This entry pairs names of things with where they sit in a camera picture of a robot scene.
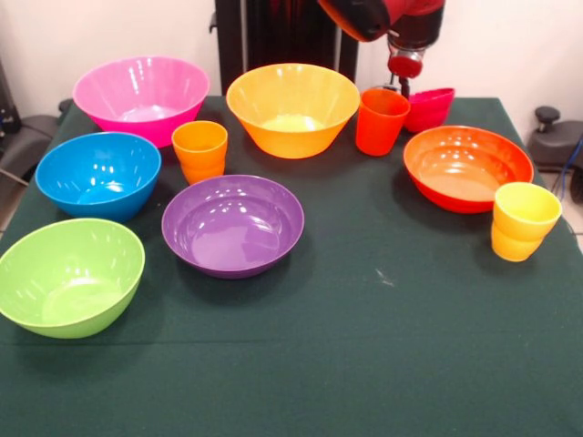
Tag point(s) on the purple bowl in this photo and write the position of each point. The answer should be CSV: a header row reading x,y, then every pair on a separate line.
x,y
232,223

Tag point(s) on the green bowl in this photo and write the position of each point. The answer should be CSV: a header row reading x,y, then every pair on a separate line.
x,y
68,277

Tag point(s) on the large pink bowl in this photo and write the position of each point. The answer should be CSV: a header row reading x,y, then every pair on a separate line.
x,y
136,86

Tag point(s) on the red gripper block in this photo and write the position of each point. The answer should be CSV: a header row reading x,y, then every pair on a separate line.
x,y
405,64

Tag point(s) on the blue bowl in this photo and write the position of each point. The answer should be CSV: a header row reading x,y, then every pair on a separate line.
x,y
95,177

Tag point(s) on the orange cup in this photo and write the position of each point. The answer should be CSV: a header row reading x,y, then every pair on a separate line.
x,y
200,155

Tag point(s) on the red-orange cup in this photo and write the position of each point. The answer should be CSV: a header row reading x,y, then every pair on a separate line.
x,y
378,132

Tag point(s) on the shallow red-orange bowl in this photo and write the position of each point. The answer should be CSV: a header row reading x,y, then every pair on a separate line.
x,y
469,168

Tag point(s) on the small crimson bowl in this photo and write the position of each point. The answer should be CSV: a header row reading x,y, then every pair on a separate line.
x,y
430,114

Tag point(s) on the large yellow-orange bowl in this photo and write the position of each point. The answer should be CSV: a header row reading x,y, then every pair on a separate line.
x,y
291,100

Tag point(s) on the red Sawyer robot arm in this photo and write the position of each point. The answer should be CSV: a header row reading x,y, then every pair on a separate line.
x,y
364,18

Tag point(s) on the black device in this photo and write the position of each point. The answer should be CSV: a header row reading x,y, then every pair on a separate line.
x,y
7,104

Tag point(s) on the yellow cup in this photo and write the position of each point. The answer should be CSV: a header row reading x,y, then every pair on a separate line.
x,y
524,227

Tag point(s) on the dark green tablecloth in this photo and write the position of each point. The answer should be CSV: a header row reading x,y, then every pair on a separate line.
x,y
364,341

